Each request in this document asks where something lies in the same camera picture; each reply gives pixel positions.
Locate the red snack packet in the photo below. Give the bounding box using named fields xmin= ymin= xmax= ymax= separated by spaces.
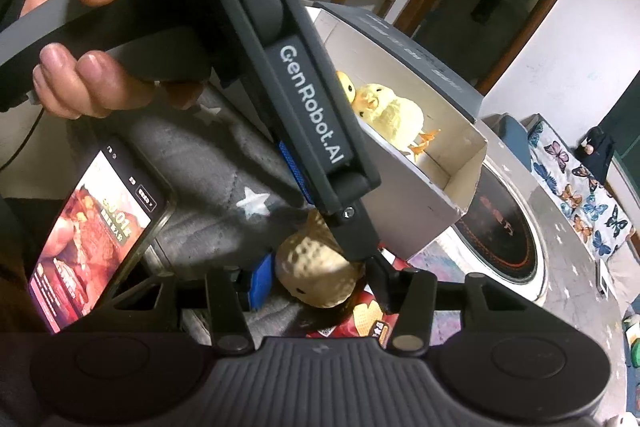
xmin=306 ymin=263 xmax=397 ymax=347

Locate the beige peanut plush toy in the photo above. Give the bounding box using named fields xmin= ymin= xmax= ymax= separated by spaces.
xmin=274 ymin=209 xmax=363 ymax=309

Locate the grey-blue box lid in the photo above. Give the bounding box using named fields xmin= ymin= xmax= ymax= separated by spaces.
xmin=312 ymin=1 xmax=484 ymax=124

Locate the person's left hand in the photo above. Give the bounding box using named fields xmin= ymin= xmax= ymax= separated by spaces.
xmin=19 ymin=0 xmax=202 ymax=120

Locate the grey star-pattern table mat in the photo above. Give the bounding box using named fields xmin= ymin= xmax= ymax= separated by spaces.
xmin=67 ymin=88 xmax=627 ymax=421

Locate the black round induction cooktop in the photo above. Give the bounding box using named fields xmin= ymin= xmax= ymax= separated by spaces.
xmin=451 ymin=159 xmax=549 ymax=306

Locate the smartphone with lit screen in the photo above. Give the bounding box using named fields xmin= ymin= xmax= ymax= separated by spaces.
xmin=28 ymin=135 xmax=177 ymax=334

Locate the white open cardboard box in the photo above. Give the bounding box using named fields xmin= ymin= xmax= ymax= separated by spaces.
xmin=308 ymin=2 xmax=488 ymax=259

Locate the yellow chick plush toy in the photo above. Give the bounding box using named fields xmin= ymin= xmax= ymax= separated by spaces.
xmin=336 ymin=70 xmax=440 ymax=161

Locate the butterfly-pattern cushion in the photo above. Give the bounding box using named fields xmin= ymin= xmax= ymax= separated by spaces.
xmin=527 ymin=115 xmax=634 ymax=259

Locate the dark plush doll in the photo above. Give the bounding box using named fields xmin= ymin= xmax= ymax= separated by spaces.
xmin=575 ymin=127 xmax=615 ymax=184

